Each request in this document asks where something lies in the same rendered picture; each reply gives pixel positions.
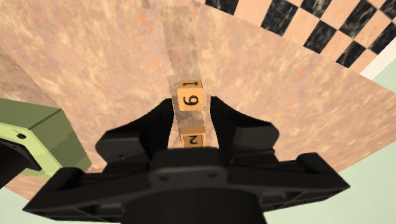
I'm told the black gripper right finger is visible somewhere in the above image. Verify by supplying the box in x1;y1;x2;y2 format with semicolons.
210;96;280;168

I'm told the orange cube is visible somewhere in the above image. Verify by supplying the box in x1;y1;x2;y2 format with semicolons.
177;80;204;111
184;135;203;147

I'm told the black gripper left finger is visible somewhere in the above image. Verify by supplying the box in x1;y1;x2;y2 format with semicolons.
95;98;174;178

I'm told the orange shallow tray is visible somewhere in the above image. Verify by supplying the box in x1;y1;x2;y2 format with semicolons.
181;126;206;147

